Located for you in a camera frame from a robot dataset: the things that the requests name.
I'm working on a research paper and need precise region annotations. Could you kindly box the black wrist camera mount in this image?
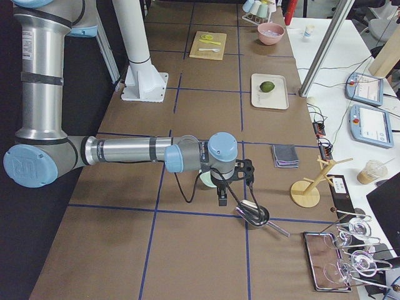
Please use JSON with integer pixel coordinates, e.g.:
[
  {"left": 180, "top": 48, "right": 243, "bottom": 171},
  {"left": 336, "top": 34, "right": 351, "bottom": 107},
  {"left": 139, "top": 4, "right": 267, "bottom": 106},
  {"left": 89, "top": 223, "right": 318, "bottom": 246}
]
[{"left": 231, "top": 159, "right": 254, "bottom": 187}]

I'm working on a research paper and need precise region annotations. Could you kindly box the steel mirror tray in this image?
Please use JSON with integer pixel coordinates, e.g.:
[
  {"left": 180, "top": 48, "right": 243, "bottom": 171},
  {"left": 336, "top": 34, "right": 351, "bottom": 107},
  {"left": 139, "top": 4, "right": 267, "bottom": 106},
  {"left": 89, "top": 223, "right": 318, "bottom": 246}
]
[{"left": 302, "top": 232, "right": 352, "bottom": 293}]

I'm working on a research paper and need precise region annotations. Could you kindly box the red fire extinguisher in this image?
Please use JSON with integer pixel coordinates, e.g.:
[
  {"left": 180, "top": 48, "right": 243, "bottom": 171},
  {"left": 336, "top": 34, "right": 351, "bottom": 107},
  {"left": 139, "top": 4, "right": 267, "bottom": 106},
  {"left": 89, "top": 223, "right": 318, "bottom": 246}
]
[{"left": 284, "top": 0, "right": 298, "bottom": 26}]

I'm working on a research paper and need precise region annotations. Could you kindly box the lower teach pendant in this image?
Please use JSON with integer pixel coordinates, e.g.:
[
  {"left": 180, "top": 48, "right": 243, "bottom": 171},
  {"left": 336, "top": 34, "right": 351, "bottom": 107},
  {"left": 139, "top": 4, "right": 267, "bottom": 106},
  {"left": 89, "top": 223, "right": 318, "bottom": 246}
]
[{"left": 349, "top": 104, "right": 394, "bottom": 149}]

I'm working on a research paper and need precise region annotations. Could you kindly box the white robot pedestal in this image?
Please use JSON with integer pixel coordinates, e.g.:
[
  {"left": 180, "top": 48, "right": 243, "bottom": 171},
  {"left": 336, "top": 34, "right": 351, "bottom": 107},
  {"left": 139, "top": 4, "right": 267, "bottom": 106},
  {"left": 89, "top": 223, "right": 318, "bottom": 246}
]
[{"left": 112, "top": 0, "right": 169, "bottom": 103}]

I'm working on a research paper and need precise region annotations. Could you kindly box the folded grey cloth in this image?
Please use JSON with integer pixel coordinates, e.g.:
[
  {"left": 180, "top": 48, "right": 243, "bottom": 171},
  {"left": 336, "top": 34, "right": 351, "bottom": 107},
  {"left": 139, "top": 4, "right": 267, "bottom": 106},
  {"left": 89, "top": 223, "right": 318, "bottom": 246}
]
[{"left": 271, "top": 144, "right": 299, "bottom": 168}]

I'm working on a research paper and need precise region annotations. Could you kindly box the steel ice scoop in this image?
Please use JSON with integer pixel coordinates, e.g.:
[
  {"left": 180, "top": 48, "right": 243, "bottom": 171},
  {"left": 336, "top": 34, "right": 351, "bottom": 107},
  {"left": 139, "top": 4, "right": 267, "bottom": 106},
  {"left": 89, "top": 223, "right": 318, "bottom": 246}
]
[{"left": 235, "top": 200, "right": 290, "bottom": 238}]

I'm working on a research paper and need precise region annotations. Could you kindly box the upper teach pendant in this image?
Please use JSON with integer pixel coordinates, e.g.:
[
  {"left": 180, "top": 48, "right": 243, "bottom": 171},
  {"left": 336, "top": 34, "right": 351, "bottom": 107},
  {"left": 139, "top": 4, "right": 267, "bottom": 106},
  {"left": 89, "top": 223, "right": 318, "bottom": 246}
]
[{"left": 345, "top": 72, "right": 383, "bottom": 107}]

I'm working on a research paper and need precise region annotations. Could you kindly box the white rabbit tray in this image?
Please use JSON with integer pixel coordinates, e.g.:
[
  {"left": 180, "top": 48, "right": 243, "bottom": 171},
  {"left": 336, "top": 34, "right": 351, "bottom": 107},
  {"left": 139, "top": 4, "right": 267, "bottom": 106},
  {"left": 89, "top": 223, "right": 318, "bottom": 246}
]
[{"left": 251, "top": 73, "right": 289, "bottom": 110}]

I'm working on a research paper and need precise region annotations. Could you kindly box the white paper cup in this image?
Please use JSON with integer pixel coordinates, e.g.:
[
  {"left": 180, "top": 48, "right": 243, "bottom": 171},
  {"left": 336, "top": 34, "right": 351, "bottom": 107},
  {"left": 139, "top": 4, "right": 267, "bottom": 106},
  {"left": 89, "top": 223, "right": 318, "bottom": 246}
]
[{"left": 302, "top": 24, "right": 315, "bottom": 41}]

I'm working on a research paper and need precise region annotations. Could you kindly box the pink bowl with ice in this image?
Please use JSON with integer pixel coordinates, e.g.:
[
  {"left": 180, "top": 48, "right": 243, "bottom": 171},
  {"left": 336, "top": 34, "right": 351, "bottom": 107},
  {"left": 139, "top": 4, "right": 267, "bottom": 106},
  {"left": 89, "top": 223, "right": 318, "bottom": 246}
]
[{"left": 257, "top": 22, "right": 285, "bottom": 46}]

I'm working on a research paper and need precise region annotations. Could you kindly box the iced coffee cup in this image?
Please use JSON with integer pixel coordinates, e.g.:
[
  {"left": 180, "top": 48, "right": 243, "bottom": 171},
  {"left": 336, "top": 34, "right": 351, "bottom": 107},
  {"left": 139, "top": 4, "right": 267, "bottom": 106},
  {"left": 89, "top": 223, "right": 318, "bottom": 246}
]
[{"left": 357, "top": 158, "right": 395, "bottom": 184}]

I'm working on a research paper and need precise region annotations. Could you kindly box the wooden mug tree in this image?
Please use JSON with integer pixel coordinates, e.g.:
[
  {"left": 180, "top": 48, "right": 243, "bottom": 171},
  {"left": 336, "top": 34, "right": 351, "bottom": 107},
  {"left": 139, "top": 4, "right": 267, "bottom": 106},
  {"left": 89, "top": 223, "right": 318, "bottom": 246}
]
[{"left": 290, "top": 156, "right": 353, "bottom": 208}]

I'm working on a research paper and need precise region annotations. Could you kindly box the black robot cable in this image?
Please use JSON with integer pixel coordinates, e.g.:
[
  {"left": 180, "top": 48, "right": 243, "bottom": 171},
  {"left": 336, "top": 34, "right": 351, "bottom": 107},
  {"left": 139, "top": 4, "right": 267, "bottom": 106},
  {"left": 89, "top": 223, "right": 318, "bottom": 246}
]
[{"left": 173, "top": 167, "right": 265, "bottom": 226}]

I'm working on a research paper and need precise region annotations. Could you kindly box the white plastic spoon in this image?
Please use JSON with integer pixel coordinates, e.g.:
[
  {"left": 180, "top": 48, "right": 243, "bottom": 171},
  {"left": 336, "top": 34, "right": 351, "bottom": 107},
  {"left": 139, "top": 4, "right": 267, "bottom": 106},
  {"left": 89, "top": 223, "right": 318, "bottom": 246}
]
[{"left": 198, "top": 48, "right": 221, "bottom": 53}]

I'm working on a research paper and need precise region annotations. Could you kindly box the bamboo cutting board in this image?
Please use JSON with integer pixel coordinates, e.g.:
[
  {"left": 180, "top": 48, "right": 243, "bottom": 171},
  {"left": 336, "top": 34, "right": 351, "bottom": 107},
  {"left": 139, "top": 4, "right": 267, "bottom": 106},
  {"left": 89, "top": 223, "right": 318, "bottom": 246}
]
[{"left": 189, "top": 31, "right": 227, "bottom": 61}]

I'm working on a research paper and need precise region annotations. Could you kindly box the white cup rack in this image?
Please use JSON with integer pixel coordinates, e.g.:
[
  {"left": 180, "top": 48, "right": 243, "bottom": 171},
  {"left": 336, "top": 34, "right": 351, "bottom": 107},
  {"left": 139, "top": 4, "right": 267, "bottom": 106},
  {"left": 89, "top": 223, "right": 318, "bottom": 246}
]
[{"left": 241, "top": 13, "right": 271, "bottom": 25}]

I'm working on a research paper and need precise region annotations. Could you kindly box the mint green bowl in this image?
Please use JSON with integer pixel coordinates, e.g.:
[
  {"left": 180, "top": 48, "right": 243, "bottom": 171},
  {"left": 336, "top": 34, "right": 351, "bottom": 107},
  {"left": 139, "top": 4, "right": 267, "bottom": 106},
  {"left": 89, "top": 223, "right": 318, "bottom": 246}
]
[{"left": 199, "top": 170, "right": 216, "bottom": 188}]

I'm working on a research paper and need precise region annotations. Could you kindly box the black power strip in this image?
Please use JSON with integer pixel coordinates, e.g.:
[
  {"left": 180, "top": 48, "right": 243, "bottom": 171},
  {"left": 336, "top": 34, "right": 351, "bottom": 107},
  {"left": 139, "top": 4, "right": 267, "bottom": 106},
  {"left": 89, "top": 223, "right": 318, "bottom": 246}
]
[{"left": 312, "top": 121, "right": 333, "bottom": 161}]

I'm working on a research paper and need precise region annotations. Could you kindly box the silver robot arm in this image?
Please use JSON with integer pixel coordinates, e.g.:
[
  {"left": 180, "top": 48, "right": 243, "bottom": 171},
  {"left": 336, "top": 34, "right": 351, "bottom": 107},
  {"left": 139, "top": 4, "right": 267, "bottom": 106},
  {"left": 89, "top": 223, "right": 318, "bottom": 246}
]
[{"left": 3, "top": 1, "right": 239, "bottom": 206}]

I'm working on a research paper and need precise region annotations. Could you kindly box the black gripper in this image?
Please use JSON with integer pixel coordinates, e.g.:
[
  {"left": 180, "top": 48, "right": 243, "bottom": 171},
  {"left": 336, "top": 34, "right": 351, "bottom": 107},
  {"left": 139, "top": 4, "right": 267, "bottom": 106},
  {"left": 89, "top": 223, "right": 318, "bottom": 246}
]
[{"left": 210, "top": 170, "right": 234, "bottom": 206}]

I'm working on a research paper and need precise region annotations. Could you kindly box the green avocado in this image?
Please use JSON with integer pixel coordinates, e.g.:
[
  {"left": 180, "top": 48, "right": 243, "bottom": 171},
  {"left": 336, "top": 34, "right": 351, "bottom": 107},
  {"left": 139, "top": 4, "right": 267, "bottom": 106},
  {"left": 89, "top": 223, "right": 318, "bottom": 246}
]
[{"left": 259, "top": 81, "right": 275, "bottom": 93}]

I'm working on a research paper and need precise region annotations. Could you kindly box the light blue cup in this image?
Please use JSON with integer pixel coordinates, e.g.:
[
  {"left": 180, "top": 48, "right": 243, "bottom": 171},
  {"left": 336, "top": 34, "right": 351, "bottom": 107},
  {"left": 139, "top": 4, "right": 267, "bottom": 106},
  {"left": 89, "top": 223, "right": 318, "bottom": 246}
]
[{"left": 242, "top": 0, "right": 254, "bottom": 13}]

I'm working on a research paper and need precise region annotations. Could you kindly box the mint green cup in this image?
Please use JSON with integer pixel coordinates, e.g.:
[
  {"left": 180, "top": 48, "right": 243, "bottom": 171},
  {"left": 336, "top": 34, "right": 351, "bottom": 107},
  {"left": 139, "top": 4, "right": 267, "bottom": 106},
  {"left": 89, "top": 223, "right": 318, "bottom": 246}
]
[{"left": 256, "top": 3, "right": 268, "bottom": 19}]

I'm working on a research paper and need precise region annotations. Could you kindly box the black box with label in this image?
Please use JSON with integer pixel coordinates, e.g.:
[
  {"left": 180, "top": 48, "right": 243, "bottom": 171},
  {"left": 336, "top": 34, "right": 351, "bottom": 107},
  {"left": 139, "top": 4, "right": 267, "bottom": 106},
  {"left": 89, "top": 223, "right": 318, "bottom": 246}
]
[{"left": 329, "top": 174, "right": 354, "bottom": 213}]

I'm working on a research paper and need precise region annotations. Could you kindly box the aluminium frame post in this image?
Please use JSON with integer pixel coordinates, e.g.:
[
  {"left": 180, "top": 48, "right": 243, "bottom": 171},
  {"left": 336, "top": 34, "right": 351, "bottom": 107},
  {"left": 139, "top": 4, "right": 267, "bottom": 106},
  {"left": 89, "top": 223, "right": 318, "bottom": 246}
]
[{"left": 299, "top": 0, "right": 354, "bottom": 98}]

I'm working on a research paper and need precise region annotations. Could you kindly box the teach pendant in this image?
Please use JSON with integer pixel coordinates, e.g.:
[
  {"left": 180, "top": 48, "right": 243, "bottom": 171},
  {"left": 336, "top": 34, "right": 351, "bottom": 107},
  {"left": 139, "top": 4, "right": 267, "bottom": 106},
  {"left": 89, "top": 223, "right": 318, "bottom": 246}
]
[
  {"left": 349, "top": 104, "right": 394, "bottom": 149},
  {"left": 345, "top": 72, "right": 383, "bottom": 107}
]

